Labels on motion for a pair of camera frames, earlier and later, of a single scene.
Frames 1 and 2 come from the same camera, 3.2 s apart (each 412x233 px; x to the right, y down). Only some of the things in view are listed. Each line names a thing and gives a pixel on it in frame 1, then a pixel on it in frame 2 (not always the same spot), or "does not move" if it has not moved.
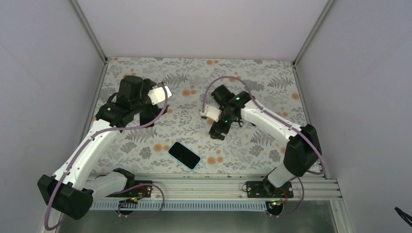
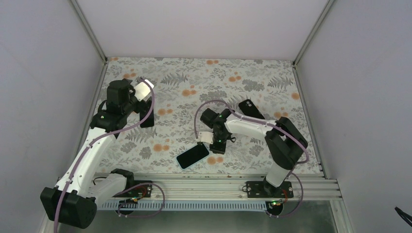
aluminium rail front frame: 212,187 does not move
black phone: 184,155 → 191,156
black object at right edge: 404,215 does not move
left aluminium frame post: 89,30 does not move
